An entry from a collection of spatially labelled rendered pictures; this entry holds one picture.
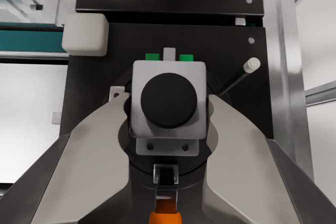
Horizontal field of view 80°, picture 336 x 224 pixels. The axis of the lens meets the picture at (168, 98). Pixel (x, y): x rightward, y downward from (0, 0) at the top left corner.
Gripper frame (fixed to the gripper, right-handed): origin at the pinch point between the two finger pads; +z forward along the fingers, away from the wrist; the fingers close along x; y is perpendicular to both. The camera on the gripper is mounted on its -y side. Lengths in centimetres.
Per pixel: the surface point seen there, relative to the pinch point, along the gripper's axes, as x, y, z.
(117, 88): -5.0, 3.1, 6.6
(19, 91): -21.1, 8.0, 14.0
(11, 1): -19.3, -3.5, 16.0
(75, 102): -10.6, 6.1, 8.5
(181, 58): 1.0, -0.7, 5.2
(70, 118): -10.9, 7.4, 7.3
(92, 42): -8.5, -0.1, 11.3
